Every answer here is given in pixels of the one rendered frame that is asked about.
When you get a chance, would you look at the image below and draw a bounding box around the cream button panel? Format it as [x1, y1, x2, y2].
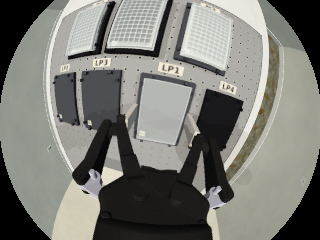
[101, 157, 123, 186]

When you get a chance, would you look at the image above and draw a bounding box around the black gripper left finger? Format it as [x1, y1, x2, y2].
[72, 103, 150, 201]

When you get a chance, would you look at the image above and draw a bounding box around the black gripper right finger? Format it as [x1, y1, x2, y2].
[168, 114, 234, 210]

